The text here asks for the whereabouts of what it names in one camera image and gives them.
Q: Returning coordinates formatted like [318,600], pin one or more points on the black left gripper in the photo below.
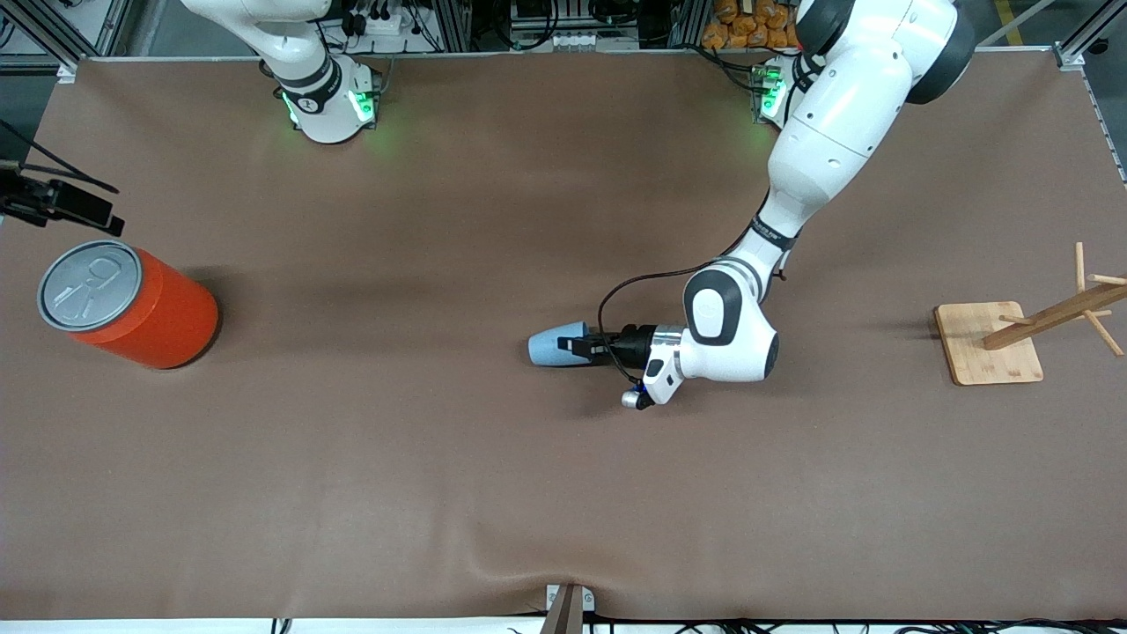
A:
[632,343]

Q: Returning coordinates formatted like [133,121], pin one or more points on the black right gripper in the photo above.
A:
[42,202]

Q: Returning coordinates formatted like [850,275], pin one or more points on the light blue cup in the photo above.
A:
[550,346]

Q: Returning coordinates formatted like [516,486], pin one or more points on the brown table cover mat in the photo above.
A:
[440,440]

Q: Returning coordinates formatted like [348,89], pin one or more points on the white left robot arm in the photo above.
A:
[836,114]

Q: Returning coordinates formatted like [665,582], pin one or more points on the white terminal block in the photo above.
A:
[590,40]

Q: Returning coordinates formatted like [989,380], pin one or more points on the aluminium frame profile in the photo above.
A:
[1070,55]
[453,26]
[688,25]
[69,70]

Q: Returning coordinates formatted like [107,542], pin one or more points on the orange can with silver lid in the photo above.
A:
[158,317]

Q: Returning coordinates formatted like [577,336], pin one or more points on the wooden mug tree stand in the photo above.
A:
[977,352]

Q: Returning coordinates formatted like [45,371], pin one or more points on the orange packets pile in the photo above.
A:
[748,26]

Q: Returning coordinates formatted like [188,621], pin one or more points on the metal table clamp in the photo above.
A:
[568,612]

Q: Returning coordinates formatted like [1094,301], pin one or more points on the white power strip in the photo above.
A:
[387,25]

